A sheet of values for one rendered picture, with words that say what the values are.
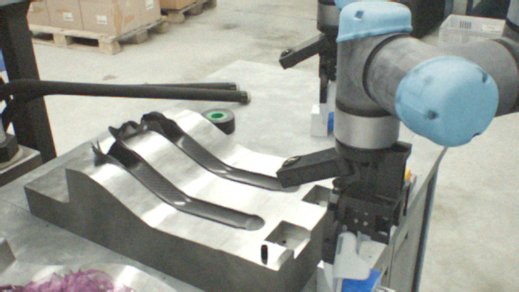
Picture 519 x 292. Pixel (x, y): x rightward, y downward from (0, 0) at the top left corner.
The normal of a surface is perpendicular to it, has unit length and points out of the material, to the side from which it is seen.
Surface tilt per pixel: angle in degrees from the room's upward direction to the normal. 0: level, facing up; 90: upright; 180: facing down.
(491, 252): 0
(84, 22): 90
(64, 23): 90
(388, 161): 90
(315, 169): 92
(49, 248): 0
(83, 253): 0
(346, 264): 75
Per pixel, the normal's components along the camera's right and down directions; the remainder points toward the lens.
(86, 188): -0.51, 0.40
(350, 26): -0.80, 0.26
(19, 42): 0.86, 0.22
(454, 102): 0.35, 0.43
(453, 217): -0.03, -0.89
